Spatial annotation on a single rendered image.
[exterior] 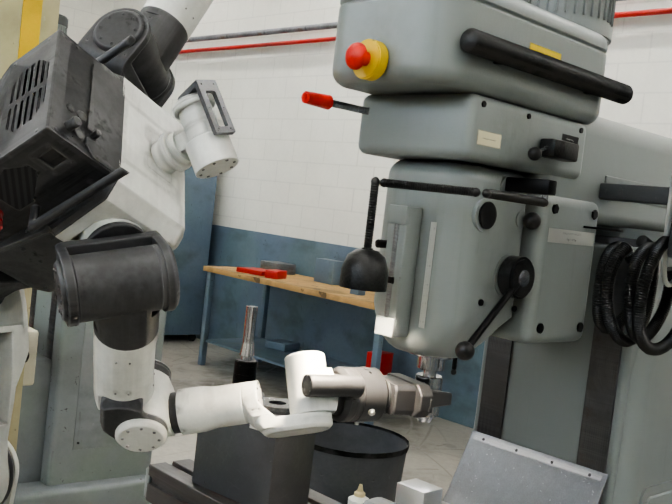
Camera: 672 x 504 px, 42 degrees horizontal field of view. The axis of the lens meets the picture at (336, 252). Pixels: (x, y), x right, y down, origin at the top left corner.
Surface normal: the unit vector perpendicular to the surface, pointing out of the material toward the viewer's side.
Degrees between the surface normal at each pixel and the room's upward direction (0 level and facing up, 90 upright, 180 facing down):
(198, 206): 90
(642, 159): 90
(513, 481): 64
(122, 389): 130
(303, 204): 90
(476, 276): 90
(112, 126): 58
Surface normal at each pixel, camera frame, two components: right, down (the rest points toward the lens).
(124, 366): 0.08, 0.69
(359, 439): -0.23, -0.04
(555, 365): -0.72, -0.04
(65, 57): 0.85, -0.39
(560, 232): 0.69, 0.11
